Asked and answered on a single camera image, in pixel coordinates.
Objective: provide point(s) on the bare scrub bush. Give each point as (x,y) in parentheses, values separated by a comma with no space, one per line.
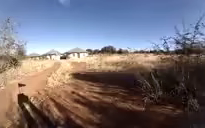
(5,45)

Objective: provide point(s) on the white house grey roof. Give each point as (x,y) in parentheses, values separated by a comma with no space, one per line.
(76,53)

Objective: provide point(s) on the bare thorny bush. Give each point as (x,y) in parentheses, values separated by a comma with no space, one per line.
(186,43)

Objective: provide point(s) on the row of dark trees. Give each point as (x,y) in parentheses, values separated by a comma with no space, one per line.
(113,50)

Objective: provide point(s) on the dry grass strip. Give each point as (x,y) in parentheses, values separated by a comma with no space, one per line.
(60,76)

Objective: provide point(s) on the small white house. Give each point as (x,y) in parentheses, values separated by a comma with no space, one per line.
(52,55)

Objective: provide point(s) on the low building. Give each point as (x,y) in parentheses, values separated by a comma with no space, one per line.
(34,56)

